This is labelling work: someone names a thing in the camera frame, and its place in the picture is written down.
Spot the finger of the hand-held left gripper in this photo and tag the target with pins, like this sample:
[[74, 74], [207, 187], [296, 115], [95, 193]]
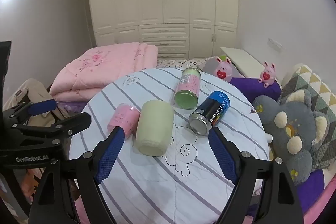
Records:
[[67, 125], [39, 108]]

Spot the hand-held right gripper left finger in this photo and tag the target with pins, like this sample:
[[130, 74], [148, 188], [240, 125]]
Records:
[[111, 150]]

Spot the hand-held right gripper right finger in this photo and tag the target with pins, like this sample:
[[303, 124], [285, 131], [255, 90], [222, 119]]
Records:
[[221, 151]]

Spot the pale green cup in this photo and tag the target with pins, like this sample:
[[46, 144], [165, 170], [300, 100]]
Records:
[[153, 128]]

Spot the beige jacket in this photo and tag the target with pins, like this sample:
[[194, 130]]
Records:
[[29, 95]]

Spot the pink wrapped roll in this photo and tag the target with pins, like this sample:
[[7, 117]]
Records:
[[123, 119]]

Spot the blue and black can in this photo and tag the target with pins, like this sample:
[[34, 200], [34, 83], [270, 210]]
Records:
[[210, 112]]

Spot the striped white blanket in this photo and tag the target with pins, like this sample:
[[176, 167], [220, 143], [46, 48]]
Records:
[[170, 182]]

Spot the folded pink quilt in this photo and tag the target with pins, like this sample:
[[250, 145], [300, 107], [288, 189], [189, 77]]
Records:
[[105, 69]]

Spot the pink and green canister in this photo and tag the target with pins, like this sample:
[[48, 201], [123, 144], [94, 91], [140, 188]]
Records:
[[187, 88]]

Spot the grey plush toy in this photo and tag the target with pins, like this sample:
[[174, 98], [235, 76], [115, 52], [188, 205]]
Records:
[[291, 129]]

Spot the purple pillow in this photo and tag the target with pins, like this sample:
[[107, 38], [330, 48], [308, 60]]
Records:
[[257, 87]]

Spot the pink bunny plush toy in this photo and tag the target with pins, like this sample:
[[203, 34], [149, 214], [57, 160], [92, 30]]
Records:
[[223, 69], [268, 74]]

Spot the white board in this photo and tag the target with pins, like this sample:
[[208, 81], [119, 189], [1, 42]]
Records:
[[241, 58]]

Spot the patterned bed sheet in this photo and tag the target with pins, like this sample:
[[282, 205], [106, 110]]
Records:
[[178, 63]]

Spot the triangle patterned pillow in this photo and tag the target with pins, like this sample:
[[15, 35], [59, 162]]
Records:
[[312, 87]]

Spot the white wardrobe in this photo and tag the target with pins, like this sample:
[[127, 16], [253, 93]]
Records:
[[162, 1]]

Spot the white wall socket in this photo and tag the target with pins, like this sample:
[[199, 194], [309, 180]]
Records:
[[275, 44]]

